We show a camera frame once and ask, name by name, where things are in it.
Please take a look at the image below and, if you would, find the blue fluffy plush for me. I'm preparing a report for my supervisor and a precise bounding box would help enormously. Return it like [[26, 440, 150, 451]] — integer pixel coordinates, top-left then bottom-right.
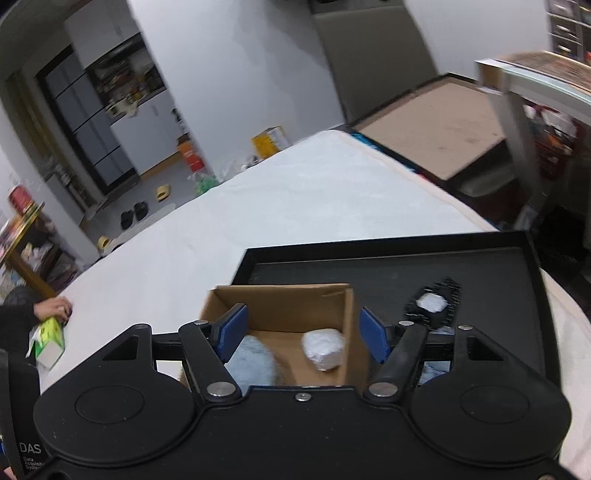
[[224, 335, 280, 394]]

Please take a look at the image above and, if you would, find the white paper ball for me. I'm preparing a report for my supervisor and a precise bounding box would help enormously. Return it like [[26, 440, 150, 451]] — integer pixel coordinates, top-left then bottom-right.
[[301, 328, 346, 372]]

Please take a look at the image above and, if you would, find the brown cardboard box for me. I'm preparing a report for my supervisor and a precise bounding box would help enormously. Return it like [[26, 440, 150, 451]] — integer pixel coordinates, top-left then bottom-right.
[[199, 283, 370, 389]]

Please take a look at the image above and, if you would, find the person's hand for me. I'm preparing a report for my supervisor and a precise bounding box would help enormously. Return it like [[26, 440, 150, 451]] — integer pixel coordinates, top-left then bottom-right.
[[33, 297, 73, 323]]

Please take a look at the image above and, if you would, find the small white crumpled paper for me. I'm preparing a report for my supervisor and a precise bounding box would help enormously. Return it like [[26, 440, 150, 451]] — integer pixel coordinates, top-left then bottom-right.
[[416, 292, 448, 314]]

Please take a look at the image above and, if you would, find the black shallow tray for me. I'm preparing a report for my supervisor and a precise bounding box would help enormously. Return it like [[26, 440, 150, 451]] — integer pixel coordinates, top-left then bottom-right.
[[232, 232, 561, 385]]

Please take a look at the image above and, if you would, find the black slipper pair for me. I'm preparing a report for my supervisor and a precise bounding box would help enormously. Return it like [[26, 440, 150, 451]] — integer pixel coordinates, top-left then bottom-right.
[[120, 201, 149, 230]]

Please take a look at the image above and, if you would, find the yellow slipper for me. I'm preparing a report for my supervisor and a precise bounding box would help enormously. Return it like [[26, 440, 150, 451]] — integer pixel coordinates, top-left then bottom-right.
[[155, 184, 171, 202]]

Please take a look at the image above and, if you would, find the green tissue box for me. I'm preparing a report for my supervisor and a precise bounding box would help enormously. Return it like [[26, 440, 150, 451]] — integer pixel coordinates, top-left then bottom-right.
[[26, 317, 65, 370]]

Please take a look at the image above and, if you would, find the orange cardboard box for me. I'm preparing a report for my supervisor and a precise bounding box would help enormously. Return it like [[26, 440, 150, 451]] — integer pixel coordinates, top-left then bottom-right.
[[177, 134, 205, 173]]

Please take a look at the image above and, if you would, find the yellow cardboard box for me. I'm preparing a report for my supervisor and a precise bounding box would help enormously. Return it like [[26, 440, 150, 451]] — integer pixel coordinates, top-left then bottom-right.
[[252, 126, 290, 160]]

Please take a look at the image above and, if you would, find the white cabinet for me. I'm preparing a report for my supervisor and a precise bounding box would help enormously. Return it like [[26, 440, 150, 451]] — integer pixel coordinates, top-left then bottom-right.
[[111, 89, 182, 175]]

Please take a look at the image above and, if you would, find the grey chair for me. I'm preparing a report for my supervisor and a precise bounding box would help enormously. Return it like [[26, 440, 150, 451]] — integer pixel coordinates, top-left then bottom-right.
[[308, 1, 438, 124]]

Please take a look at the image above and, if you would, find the black bead bracelet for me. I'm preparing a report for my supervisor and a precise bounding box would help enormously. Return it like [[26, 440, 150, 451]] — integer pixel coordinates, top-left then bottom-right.
[[402, 275, 464, 331]]

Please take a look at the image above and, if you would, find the brown board black frame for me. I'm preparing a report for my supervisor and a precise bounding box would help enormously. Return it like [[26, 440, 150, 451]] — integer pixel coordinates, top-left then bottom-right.
[[356, 77, 505, 180]]

